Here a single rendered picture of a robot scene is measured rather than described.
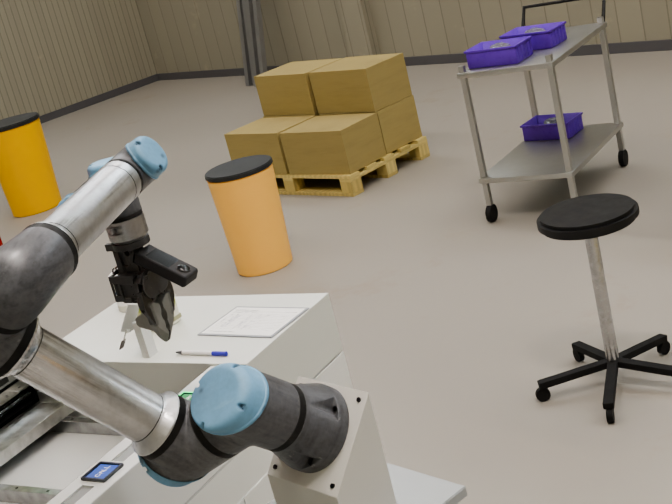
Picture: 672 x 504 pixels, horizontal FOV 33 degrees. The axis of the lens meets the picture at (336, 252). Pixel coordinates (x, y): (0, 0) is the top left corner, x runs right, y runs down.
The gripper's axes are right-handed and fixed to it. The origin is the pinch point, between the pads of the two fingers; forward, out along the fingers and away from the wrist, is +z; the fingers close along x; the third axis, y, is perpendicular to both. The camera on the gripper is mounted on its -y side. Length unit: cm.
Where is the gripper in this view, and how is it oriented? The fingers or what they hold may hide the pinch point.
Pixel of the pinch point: (168, 334)
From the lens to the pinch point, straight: 222.6
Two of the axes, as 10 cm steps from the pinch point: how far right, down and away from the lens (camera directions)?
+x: -4.7, 3.9, -7.9
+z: 2.3, 9.2, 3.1
